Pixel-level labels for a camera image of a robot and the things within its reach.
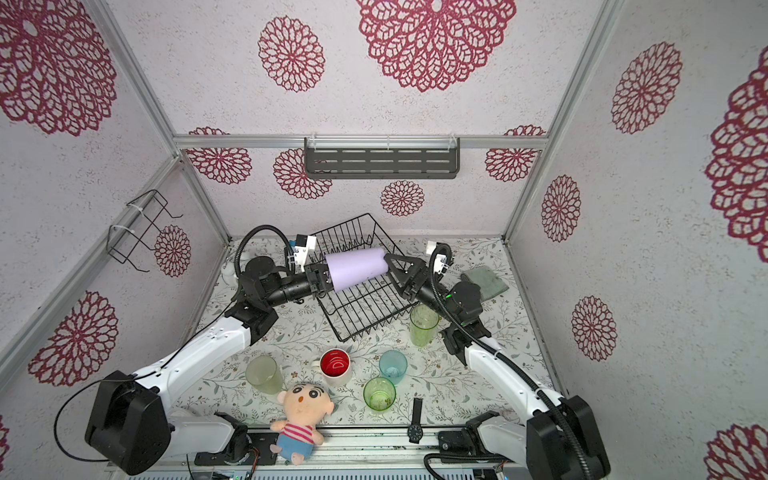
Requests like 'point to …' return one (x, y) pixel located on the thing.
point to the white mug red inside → (336, 367)
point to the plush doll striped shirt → (305, 405)
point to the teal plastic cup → (393, 365)
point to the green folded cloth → (485, 278)
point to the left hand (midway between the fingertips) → (349, 275)
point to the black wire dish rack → (368, 305)
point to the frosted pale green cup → (265, 375)
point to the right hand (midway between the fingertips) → (385, 263)
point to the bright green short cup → (379, 393)
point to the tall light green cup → (424, 321)
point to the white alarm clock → (229, 276)
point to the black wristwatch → (416, 430)
